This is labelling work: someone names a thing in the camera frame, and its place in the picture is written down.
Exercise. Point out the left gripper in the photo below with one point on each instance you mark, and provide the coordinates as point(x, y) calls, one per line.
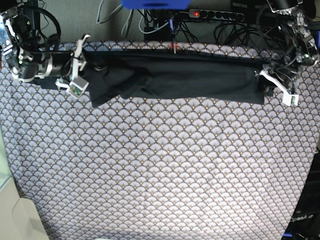
point(287, 81)

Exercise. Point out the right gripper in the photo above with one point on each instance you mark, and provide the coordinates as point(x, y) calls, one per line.
point(77, 85)

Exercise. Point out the dark navy T-shirt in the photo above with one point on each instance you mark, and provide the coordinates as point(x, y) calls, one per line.
point(156, 75)

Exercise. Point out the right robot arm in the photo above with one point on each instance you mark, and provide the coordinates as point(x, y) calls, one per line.
point(30, 37)

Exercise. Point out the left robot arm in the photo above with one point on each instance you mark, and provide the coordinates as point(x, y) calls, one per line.
point(301, 48)

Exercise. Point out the red table clamp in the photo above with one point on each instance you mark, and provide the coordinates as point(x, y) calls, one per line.
point(174, 47)

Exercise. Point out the black power strip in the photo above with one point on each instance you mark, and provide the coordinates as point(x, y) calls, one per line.
point(216, 15)

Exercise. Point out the fan patterned tablecloth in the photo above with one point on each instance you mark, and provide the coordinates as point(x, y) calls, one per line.
point(174, 169)

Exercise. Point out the black OpenArm box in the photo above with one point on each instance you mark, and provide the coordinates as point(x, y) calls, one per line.
point(305, 222)

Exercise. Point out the beige cabinet at left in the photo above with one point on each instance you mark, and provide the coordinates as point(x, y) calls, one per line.
point(19, 218)

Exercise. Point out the blue plastic mount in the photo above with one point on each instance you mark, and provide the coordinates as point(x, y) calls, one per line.
point(156, 4)

